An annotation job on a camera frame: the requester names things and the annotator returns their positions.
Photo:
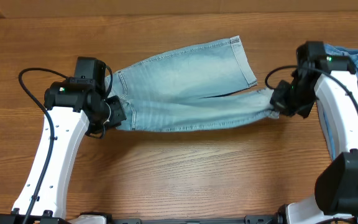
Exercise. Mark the light blue denim shorts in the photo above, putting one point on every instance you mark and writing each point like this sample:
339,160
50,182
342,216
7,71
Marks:
199,87

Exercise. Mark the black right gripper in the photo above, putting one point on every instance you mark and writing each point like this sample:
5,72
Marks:
281,98

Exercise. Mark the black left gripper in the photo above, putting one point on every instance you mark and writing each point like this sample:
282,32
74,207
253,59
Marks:
119,114

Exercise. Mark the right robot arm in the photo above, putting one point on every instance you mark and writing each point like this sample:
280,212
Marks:
330,83

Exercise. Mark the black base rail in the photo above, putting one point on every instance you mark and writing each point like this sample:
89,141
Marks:
248,219

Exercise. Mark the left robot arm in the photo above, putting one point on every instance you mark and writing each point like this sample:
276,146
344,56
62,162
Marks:
76,107

